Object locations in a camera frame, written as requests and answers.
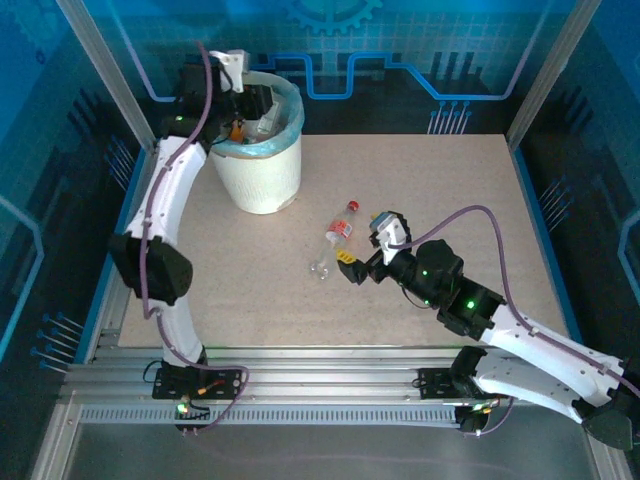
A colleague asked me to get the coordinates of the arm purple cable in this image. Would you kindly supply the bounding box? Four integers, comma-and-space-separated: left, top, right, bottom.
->
392, 205, 640, 437
141, 40, 251, 436

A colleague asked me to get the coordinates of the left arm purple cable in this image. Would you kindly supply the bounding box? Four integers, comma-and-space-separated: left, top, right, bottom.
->
141, 40, 251, 436

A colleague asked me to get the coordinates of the aluminium side rail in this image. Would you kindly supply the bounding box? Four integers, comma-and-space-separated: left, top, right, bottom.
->
67, 141, 166, 369

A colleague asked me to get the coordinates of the blue plastic bin liner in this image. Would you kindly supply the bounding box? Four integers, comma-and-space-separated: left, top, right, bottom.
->
207, 69, 305, 161

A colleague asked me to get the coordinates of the aluminium outer frame rail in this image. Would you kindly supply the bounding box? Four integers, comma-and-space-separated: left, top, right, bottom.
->
592, 439, 634, 480
29, 402, 84, 480

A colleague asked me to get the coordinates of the clear cola bottle red label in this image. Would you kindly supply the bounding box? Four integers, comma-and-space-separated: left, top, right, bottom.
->
308, 199, 361, 280

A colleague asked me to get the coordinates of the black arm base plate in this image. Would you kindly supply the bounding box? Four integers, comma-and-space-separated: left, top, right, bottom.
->
417, 367, 501, 401
152, 367, 245, 401

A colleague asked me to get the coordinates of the grey slotted cable duct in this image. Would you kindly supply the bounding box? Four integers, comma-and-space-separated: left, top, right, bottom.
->
79, 402, 461, 426

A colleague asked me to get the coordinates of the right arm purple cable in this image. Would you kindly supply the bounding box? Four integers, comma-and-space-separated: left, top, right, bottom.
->
392, 205, 640, 437

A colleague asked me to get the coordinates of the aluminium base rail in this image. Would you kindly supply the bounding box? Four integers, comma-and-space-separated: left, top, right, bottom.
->
64, 344, 576, 404

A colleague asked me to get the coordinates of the black controller box with LED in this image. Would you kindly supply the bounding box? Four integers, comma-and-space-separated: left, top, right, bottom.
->
173, 397, 211, 435
457, 403, 501, 434

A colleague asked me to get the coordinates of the aluminium enclosure post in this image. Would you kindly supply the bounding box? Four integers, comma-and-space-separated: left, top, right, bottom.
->
505, 0, 604, 149
55, 0, 160, 151

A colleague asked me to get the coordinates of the white textured waste bin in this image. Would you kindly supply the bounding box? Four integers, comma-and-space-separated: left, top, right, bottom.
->
208, 134, 303, 216

